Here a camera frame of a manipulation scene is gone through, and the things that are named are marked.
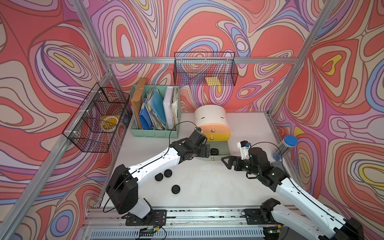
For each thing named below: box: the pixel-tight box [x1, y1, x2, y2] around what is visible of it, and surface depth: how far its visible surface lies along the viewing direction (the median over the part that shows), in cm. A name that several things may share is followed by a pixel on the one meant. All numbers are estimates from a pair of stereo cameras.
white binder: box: [163, 86, 175, 130], surface depth 98 cm
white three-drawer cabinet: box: [194, 104, 232, 142], surface depth 88 cm
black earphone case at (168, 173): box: [164, 169, 173, 178], surface depth 90 cm
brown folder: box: [131, 77, 146, 130], surface depth 90 cm
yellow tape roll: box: [99, 116, 119, 132], surface depth 80 cm
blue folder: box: [139, 105, 154, 130], surface depth 95 cm
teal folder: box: [147, 88, 167, 126], surface depth 95 cm
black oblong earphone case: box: [210, 148, 219, 156], surface depth 95 cm
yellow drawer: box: [204, 133, 231, 142], surface depth 90 cm
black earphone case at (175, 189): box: [171, 184, 181, 195], surface depth 84 cm
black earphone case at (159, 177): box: [154, 172, 164, 182], surface depth 88 cm
